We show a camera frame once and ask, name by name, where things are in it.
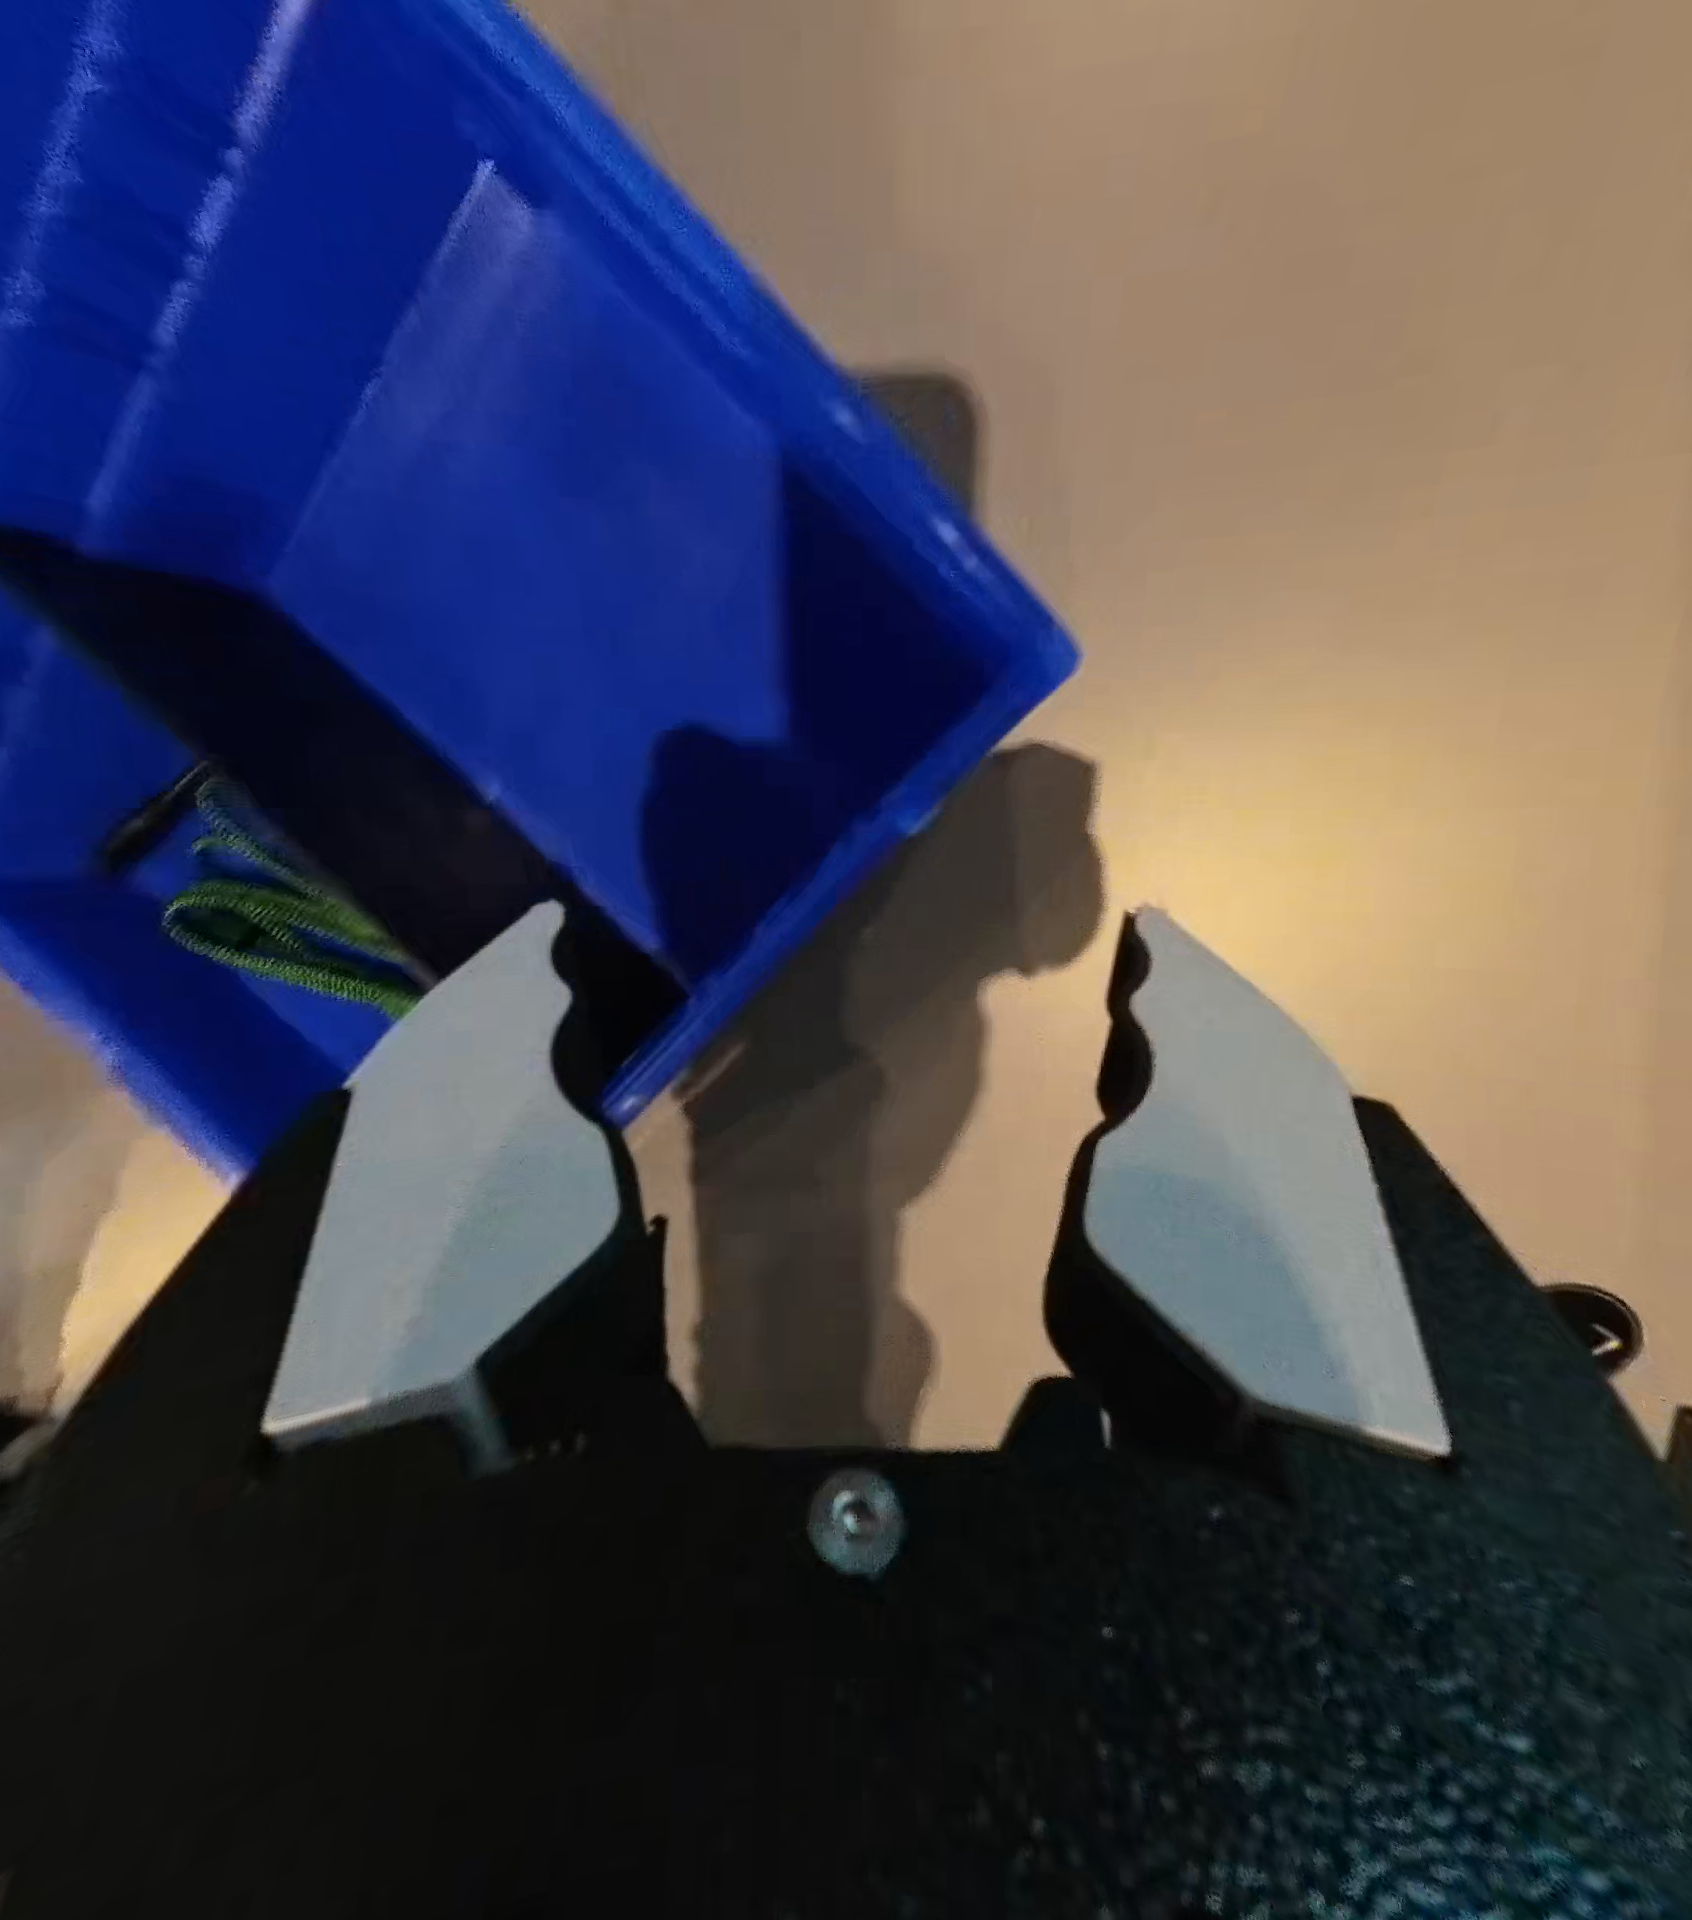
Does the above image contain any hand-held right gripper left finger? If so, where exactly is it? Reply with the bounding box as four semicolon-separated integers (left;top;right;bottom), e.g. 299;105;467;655
258;896;668;1479

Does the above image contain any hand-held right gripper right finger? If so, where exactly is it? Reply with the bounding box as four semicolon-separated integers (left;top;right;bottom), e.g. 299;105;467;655
1044;906;1454;1489

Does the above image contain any blue plastic bin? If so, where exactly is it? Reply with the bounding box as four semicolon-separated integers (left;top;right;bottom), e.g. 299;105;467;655
0;0;1082;1187

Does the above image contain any green braided cord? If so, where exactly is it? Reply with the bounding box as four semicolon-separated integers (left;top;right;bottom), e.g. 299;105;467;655
162;780;429;1022

